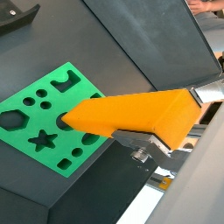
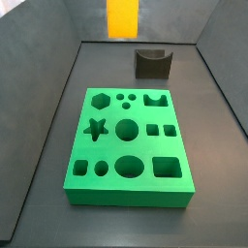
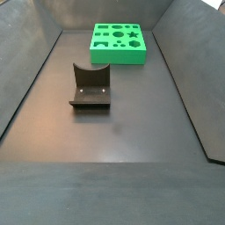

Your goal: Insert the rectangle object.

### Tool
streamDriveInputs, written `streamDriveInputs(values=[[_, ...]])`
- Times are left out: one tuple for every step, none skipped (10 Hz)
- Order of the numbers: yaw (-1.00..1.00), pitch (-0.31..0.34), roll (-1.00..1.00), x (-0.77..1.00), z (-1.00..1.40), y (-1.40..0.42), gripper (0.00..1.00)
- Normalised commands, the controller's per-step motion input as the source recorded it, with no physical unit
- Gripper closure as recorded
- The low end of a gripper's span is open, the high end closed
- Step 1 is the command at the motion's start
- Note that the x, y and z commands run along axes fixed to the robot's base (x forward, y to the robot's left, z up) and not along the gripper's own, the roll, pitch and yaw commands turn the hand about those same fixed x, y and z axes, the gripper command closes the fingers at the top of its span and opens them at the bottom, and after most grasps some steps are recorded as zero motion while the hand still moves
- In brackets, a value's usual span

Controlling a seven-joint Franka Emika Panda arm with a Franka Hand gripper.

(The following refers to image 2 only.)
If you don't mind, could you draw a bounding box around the yellow vertical panel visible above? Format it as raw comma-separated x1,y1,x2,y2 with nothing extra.
107,0,139,39

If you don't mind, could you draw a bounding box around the green shape sorter block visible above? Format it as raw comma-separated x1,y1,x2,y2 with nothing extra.
64,88,195,207

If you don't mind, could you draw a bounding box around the black concave rectangular block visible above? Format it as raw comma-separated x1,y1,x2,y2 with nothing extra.
135,49,173,79

